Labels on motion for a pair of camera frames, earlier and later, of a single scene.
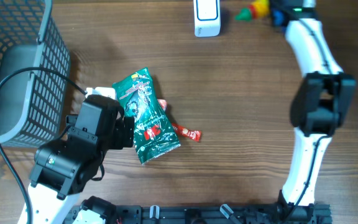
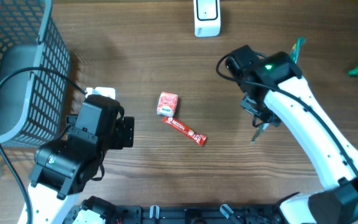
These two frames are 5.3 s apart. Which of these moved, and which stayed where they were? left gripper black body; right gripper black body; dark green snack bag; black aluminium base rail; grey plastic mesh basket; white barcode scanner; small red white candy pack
Moved: small red white candy pack; dark green snack bag; right gripper black body
Stayed: grey plastic mesh basket; left gripper black body; black aluminium base rail; white barcode scanner
